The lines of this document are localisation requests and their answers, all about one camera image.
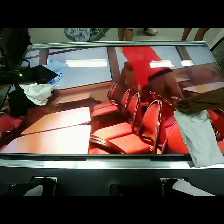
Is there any brown garment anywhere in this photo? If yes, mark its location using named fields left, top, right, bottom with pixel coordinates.
left=175, top=87, right=224, bottom=115

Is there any blue garment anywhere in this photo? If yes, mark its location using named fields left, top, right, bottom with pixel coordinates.
left=42, top=59, right=67, bottom=88

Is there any white garment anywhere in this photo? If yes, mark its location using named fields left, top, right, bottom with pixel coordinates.
left=19, top=82, right=55, bottom=107

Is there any grey garment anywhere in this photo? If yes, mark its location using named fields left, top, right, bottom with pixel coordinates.
left=173, top=109, right=224, bottom=169

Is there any black garment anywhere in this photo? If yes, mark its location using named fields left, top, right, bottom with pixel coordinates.
left=7, top=84, right=36, bottom=117

